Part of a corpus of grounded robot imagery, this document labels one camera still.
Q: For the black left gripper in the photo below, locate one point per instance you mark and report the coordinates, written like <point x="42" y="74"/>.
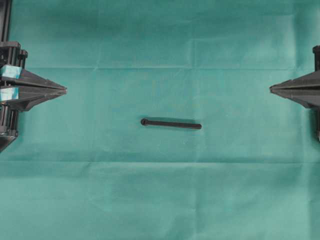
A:
<point x="14" y="99"/>

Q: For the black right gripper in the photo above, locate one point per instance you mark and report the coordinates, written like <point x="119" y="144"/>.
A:
<point x="294" y="89"/>

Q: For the green table cloth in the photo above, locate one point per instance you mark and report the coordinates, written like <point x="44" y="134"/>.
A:
<point x="168" y="130"/>

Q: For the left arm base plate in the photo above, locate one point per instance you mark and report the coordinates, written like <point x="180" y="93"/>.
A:
<point x="6" y="140"/>

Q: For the black metal frame rail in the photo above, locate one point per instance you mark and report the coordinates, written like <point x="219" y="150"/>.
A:
<point x="5" y="16"/>

